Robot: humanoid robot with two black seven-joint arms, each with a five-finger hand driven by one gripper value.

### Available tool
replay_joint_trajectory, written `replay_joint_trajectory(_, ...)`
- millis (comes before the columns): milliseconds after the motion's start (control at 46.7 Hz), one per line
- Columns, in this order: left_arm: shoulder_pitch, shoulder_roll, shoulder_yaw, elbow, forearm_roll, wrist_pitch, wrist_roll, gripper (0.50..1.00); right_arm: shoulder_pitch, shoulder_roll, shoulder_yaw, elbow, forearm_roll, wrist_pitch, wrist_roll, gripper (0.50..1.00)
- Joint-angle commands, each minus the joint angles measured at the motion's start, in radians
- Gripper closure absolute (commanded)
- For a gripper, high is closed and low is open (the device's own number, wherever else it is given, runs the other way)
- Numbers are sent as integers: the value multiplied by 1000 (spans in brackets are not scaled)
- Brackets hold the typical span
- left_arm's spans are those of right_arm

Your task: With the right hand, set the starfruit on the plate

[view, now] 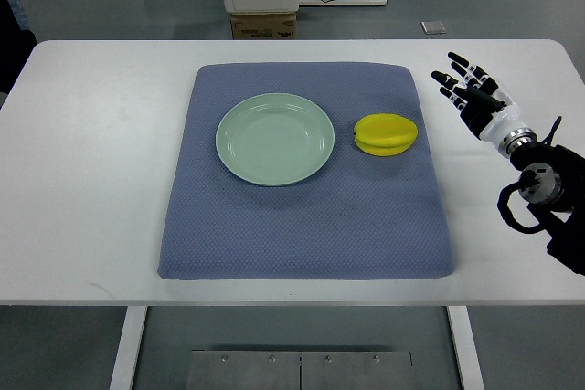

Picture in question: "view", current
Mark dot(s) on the metal base plate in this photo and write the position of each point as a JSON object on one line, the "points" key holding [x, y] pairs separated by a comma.
{"points": [[300, 370]]}

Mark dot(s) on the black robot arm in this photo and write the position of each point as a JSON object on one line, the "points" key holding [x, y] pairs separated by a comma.
{"points": [[551, 181]]}

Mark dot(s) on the white table leg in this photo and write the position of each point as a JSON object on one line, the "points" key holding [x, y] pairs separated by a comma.
{"points": [[469, 368], [128, 348]]}

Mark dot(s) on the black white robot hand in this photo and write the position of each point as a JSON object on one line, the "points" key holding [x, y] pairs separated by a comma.
{"points": [[484, 106]]}

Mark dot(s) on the right white table leg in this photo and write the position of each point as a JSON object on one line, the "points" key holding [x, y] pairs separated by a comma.
{"points": [[469, 368]]}

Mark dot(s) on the person in dark clothes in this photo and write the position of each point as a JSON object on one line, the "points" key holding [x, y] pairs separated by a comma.
{"points": [[17, 42]]}

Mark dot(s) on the light green plate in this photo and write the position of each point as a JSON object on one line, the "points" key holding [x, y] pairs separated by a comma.
{"points": [[275, 139]]}

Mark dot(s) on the blue textured mat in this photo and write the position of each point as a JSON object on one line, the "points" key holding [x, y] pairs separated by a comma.
{"points": [[359, 217]]}

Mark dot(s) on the yellow starfruit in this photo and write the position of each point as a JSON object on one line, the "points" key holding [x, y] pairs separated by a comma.
{"points": [[385, 134]]}

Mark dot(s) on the brown cardboard box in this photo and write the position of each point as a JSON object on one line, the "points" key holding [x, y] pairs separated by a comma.
{"points": [[263, 27]]}

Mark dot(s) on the grey floor outlet plate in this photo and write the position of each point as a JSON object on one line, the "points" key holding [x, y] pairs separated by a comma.
{"points": [[433, 28]]}

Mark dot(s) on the left white table leg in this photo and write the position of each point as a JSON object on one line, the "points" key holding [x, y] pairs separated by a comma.
{"points": [[128, 348]]}

